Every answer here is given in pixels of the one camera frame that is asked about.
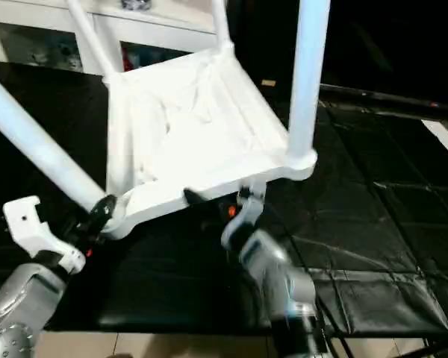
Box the white plastic children's table top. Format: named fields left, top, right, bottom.
left=103, top=46, right=319, bottom=241

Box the white flat board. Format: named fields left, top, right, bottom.
left=424, top=119, right=448, bottom=163

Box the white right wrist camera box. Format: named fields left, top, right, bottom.
left=221, top=185, right=268, bottom=251

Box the white glass-door cabinet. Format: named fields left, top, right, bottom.
left=0, top=0, right=219, bottom=75

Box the white plastic table leg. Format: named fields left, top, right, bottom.
left=209, top=0, right=234, bottom=57
left=0, top=71, right=125, bottom=219
left=285, top=0, right=332, bottom=169
left=66, top=0, right=125, bottom=84

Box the red bottle in cabinet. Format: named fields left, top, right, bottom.
left=122, top=45, right=141, bottom=72

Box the black work mat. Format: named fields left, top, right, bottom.
left=0, top=60, right=448, bottom=338

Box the black metal bar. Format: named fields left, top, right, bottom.
left=317, top=84, right=448, bottom=122

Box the dark object on cabinet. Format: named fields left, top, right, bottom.
left=122, top=0, right=153, bottom=11

